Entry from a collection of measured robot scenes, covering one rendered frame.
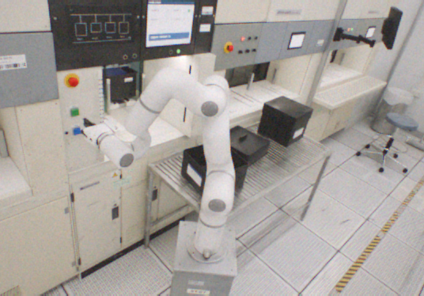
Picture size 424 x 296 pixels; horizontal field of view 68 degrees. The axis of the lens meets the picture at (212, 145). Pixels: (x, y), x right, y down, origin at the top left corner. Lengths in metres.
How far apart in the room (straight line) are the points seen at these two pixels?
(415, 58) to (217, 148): 4.62
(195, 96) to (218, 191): 0.38
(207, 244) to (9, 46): 1.08
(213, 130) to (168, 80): 0.23
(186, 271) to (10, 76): 1.04
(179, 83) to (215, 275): 0.85
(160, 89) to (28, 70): 0.57
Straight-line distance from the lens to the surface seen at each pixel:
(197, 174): 1.73
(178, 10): 1.70
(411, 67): 5.52
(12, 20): 1.37
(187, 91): 1.01
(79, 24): 1.45
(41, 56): 1.42
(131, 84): 2.31
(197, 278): 1.49
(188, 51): 1.81
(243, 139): 2.14
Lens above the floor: 1.92
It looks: 32 degrees down
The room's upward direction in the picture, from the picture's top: 10 degrees clockwise
